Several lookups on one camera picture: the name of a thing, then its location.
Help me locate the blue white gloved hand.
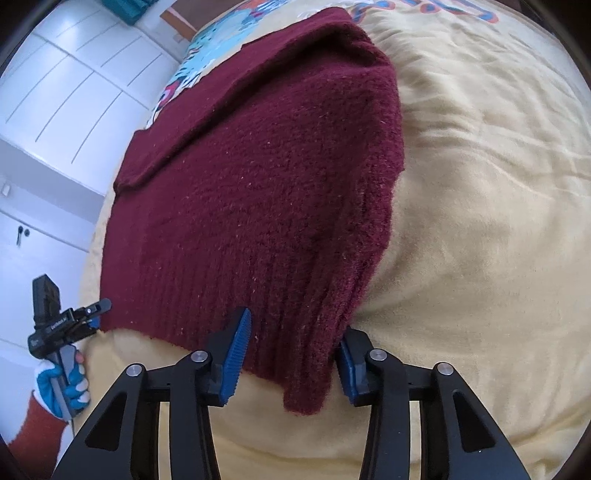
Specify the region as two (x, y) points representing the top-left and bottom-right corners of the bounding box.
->
(33, 350), (90, 422)

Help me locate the white wardrobe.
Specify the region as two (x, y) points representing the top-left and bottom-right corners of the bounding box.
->
(1, 1), (183, 438)

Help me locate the maroon knit sweater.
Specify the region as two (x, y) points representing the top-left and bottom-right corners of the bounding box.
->
(100, 8), (404, 415)

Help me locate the wooden headboard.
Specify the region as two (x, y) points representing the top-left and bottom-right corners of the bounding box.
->
(160, 0), (240, 40)

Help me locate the teal curtain left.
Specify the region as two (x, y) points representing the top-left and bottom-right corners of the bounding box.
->
(101, 0), (155, 26)

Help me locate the orange sleeve forearm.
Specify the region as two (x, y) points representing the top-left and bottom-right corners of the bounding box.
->
(8, 394), (68, 479)

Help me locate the black camera box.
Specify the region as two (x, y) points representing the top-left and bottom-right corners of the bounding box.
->
(32, 274), (61, 328)

